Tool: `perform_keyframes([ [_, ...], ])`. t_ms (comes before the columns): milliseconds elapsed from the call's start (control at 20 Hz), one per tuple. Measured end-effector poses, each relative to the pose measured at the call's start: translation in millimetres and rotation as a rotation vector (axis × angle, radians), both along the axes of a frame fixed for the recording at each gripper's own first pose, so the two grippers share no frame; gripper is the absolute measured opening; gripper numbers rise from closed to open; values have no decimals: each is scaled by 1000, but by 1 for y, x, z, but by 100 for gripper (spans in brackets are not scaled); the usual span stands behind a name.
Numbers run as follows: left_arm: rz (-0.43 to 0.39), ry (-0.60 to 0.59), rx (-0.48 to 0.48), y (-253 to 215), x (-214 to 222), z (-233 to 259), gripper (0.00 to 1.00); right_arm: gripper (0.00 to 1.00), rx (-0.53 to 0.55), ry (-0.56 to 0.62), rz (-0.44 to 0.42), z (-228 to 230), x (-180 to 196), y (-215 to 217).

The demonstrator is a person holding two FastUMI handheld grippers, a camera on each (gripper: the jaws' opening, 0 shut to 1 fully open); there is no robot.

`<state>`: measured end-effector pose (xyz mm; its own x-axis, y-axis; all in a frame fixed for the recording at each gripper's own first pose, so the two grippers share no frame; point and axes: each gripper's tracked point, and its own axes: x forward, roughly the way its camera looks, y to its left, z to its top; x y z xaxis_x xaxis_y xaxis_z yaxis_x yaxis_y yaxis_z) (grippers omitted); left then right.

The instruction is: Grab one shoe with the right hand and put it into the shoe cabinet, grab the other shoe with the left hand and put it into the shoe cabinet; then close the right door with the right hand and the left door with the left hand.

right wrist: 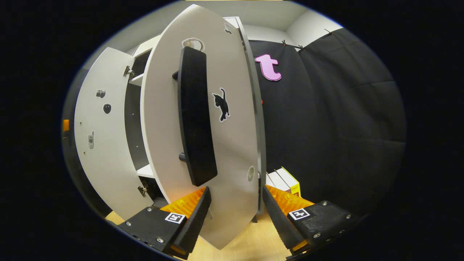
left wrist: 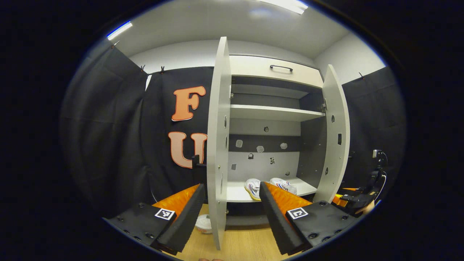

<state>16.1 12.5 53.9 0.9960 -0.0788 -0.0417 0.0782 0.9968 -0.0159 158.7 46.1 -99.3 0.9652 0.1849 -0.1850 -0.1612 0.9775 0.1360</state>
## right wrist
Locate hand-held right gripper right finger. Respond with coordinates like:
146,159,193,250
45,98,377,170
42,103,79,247
262,184,363,260

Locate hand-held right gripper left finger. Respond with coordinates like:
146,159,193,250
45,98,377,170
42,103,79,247
118,186,212,260

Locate white shoe cabinet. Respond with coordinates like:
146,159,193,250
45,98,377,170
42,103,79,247
123,16,268,223

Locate white cabinet drawer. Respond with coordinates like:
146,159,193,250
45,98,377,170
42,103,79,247
132,16,241,57

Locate yellow book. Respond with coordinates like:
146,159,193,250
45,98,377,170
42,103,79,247
281,166,301,197

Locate black backdrop cloth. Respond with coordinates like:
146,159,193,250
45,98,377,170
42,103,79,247
61,27,408,218

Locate row of black cloth clips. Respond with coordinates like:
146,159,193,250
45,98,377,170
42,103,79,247
281,29,334,51

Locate black door handle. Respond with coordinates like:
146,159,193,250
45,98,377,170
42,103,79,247
172,46,218,187

